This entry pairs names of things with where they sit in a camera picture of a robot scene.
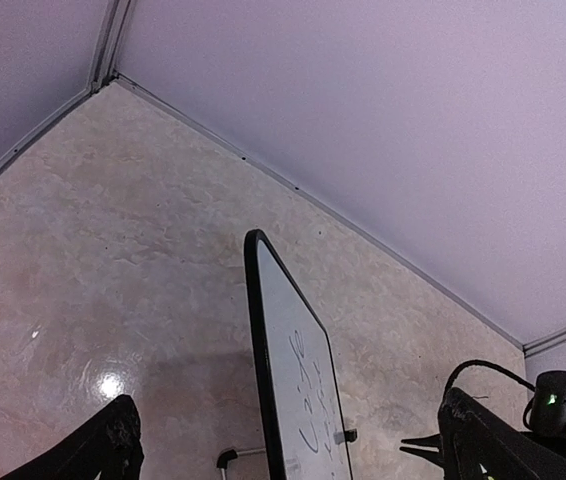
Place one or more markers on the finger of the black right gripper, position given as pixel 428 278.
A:
pixel 424 447

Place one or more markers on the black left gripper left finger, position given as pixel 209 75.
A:
pixel 107 446

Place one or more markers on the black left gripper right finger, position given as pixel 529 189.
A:
pixel 476 443

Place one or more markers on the black framed whiteboard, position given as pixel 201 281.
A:
pixel 305 436

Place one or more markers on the back aluminium base rail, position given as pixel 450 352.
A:
pixel 149 97

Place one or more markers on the right aluminium frame post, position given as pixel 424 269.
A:
pixel 109 40

